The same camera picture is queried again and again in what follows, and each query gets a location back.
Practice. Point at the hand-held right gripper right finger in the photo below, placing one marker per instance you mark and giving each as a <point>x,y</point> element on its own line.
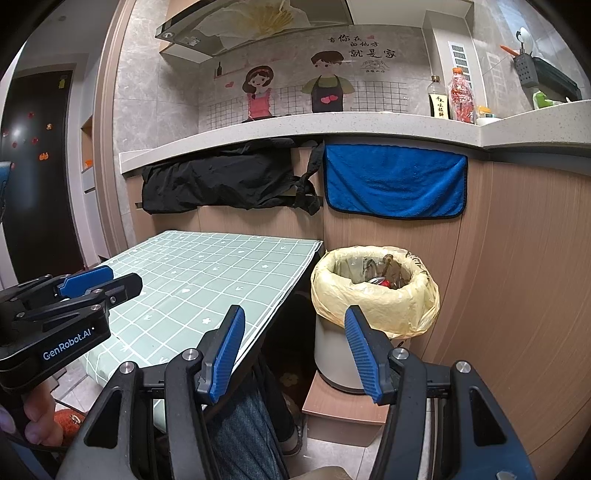
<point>364,355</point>

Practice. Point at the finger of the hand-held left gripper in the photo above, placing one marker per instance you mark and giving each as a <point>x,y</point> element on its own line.
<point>120,286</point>
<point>87,279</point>

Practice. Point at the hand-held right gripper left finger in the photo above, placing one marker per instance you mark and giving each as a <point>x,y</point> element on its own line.
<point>226,350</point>

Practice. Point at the white bin with yellow liner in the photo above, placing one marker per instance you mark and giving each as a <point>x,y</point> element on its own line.
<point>337,341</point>

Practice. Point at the person's left hand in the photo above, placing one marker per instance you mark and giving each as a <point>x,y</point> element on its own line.
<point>41,415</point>

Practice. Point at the low wooden stool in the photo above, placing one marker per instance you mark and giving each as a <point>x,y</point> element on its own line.
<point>337,410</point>

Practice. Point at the green checked tablecloth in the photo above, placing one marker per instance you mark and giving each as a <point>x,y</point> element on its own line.
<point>198,277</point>

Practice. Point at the person's leg in jeans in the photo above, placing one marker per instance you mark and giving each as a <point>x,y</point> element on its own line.
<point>249,429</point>

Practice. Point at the black door with stickers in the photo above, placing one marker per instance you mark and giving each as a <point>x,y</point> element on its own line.
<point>41,194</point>

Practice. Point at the grey shoe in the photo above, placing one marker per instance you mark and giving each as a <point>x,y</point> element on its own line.
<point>292,441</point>

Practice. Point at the black hanging cloth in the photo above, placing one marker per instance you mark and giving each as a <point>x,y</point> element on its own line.
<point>207,180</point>

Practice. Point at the blue towel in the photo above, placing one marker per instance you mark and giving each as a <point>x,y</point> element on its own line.
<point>392,180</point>

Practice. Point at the grey stone countertop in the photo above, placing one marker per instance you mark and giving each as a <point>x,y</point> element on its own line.
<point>369,127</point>

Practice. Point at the dark sauce bottle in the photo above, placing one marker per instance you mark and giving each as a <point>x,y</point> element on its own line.
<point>439,104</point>

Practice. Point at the white bowl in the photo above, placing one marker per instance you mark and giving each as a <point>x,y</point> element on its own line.
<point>488,121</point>

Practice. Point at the red drink bottle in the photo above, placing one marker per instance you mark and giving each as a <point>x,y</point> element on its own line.
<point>463,97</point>

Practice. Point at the steel range hood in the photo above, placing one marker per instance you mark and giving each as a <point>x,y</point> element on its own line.
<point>254,23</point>

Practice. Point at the white vent grille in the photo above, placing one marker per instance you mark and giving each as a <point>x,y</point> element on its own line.
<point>458,62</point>

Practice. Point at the green and yellow bag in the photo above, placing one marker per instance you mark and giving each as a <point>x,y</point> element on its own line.
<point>545,99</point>

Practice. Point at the grey utensil holder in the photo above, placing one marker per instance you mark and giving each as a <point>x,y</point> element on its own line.
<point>526,71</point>

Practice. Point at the white ladle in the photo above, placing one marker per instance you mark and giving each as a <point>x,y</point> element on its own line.
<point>525,39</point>

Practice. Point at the cartoon wall mural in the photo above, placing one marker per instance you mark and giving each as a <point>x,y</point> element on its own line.
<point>286,69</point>

